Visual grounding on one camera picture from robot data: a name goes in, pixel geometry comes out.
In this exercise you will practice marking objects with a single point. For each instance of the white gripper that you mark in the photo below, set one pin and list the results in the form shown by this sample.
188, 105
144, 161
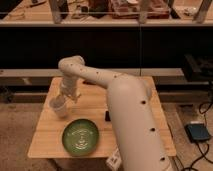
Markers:
68, 86

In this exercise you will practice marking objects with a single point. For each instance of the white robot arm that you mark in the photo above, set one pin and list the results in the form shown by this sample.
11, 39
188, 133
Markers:
128, 102

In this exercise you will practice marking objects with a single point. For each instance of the green ceramic bowl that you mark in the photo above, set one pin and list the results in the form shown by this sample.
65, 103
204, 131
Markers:
80, 137

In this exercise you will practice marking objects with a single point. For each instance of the wooden table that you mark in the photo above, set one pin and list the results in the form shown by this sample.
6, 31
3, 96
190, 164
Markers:
47, 139

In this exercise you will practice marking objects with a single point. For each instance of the black rectangular device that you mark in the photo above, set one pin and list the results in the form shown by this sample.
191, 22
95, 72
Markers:
107, 116

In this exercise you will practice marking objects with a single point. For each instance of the long wooden workbench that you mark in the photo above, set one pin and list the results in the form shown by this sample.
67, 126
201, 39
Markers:
97, 13

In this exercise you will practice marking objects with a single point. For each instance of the black equipment right background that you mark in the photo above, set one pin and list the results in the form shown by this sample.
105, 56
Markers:
198, 69

